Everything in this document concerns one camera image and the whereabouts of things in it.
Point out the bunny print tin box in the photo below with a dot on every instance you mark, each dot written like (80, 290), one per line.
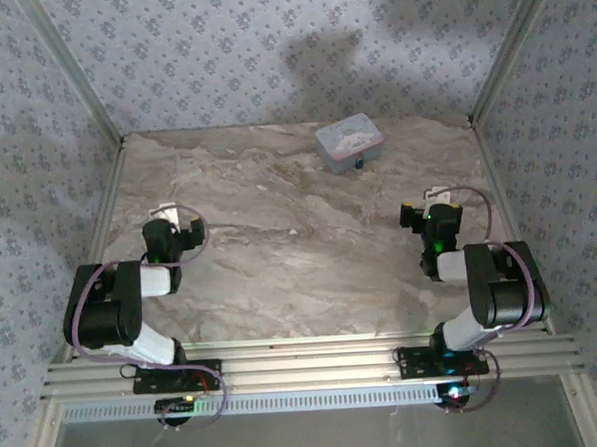
(346, 136)

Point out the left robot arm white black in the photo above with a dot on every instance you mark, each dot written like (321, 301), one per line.
(108, 318)

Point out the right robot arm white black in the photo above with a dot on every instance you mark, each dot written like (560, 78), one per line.
(507, 297)

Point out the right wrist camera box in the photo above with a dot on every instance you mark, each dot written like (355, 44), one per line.
(439, 194)

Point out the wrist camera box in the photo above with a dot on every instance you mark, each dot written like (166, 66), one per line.
(439, 194)
(170, 212)

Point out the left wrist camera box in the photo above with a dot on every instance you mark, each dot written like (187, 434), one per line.
(170, 212)

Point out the aluminium side rail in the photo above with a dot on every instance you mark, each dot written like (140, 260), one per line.
(496, 183)

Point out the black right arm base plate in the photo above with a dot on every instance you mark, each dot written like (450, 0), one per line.
(416, 362)

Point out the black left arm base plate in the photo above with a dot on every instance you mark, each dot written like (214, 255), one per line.
(156, 383)

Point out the aluminium mounting rail beam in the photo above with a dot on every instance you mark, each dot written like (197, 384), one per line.
(306, 365)

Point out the aluminium frame post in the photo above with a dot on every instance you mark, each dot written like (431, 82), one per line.
(70, 70)
(512, 47)

